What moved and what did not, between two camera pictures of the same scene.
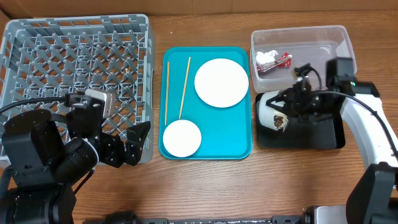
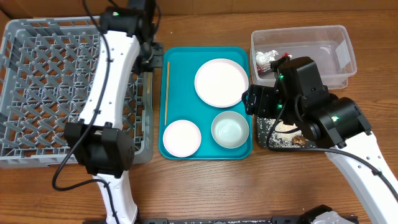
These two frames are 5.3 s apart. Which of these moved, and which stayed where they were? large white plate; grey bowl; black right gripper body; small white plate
Moved: black right gripper body; grey bowl
Stayed: large white plate; small white plate
